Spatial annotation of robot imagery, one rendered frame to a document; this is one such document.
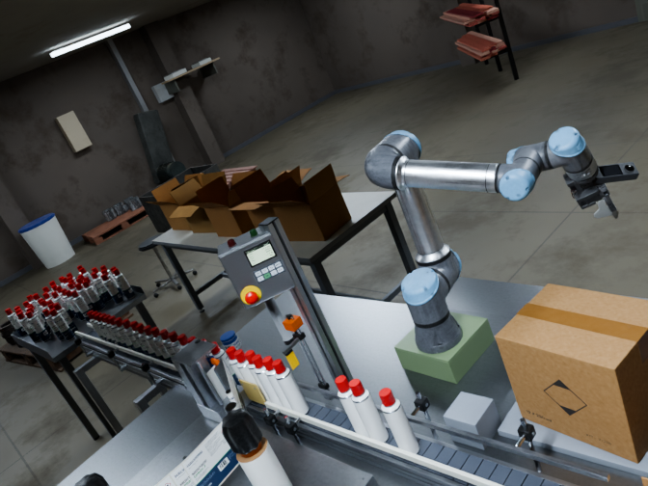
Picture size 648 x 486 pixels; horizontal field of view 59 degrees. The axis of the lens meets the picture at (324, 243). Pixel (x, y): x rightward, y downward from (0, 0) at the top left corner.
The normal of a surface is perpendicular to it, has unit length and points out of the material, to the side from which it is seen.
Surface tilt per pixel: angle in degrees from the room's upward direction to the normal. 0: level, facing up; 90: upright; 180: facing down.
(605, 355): 0
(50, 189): 90
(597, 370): 90
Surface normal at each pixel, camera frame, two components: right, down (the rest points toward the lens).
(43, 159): 0.63, 0.05
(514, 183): -0.49, 0.51
